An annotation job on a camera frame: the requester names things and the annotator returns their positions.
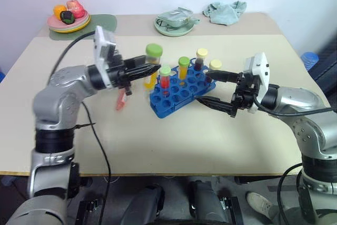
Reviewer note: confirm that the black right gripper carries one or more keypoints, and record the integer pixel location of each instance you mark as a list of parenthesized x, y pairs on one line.
[(245, 94)]

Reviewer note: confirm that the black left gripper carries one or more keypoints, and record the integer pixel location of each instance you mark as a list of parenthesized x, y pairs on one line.
[(117, 73)]

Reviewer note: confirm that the green-capped yellow liquid test tube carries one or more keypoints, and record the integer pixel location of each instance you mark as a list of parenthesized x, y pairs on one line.
[(154, 51)]

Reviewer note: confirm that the yellow-capped dark red test tube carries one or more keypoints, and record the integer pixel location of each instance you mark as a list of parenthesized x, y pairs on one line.
[(215, 64), (200, 61)]

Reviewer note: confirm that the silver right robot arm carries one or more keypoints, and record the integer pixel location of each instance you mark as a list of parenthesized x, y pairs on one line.
[(297, 101)]

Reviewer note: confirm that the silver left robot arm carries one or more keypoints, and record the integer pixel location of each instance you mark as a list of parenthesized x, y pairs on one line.
[(50, 98)]

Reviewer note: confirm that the green-capped red liquid test tube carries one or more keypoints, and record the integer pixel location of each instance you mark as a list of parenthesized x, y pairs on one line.
[(165, 81)]

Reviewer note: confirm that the blue test tube rack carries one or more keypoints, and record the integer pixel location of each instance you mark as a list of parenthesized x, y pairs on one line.
[(184, 93)]

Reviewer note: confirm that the red loose test tube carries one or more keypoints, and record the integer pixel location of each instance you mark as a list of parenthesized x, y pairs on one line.
[(120, 102)]

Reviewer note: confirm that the green-capped orange liquid test tube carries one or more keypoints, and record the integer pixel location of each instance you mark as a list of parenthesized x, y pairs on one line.
[(183, 69)]

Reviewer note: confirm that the light green plate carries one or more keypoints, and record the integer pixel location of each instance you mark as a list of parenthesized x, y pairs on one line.
[(173, 32)]

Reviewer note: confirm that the green placemat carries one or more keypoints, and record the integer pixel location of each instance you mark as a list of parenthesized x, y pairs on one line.
[(104, 22)]

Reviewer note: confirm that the stack of pastel plates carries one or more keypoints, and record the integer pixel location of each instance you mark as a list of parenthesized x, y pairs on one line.
[(79, 26)]

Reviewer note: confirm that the teal cloth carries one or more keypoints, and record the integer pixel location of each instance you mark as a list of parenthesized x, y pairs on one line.
[(223, 13)]

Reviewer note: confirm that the pink toy peach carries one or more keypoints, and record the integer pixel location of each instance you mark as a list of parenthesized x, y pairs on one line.
[(76, 9)]

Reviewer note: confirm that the black and green toy fruit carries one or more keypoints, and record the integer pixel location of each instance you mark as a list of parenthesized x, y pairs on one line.
[(67, 17)]

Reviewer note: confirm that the blue stacked object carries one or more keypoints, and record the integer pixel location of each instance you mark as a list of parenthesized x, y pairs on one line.
[(310, 60)]

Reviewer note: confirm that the orange toy pepper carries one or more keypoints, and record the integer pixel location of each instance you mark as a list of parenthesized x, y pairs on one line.
[(59, 9)]

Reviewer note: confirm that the black chair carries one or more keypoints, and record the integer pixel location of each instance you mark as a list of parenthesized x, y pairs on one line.
[(327, 64)]

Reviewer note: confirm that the dark grey robot leg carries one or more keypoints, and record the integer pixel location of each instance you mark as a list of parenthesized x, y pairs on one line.
[(147, 204), (208, 204)]

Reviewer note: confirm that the white shoe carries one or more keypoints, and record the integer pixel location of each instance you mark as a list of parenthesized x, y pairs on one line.
[(259, 204)]

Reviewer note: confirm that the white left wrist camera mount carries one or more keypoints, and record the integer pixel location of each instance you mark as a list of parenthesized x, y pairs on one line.
[(104, 43)]

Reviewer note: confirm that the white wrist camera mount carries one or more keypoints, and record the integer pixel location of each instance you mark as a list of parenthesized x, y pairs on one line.
[(261, 65), (104, 43)]

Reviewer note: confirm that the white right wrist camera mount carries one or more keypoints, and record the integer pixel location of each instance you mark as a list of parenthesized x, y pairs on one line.
[(261, 65)]

